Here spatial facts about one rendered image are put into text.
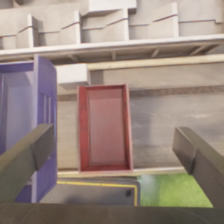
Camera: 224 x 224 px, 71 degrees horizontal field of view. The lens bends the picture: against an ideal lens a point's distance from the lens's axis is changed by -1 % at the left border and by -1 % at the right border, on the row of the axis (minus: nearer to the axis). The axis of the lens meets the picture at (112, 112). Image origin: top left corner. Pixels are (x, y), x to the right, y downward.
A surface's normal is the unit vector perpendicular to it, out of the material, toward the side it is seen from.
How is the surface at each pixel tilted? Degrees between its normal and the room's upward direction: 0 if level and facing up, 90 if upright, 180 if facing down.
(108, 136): 0
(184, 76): 0
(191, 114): 0
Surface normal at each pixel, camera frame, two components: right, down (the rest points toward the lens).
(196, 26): -0.04, 0.04
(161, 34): -0.54, 0.06
